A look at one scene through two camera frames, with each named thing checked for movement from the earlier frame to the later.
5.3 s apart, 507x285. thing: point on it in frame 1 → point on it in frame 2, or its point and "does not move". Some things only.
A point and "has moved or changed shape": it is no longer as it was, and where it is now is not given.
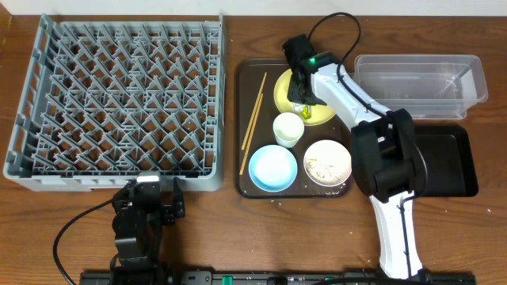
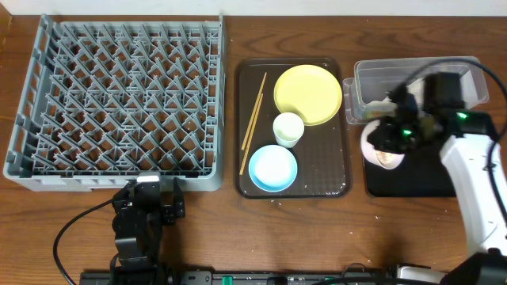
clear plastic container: [432, 87] does not move
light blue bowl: [272, 168] does not move
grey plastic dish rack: [102, 101] does not move
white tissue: [297, 107] → [386, 104]
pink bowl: [327, 162] has moved or changed shape
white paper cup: [288, 128] does not move
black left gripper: [157, 207] does not move
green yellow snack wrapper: [306, 112] has moved or changed shape
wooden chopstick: [253, 111] does not move
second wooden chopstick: [253, 132] does not move
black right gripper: [293, 96] → [383, 134]
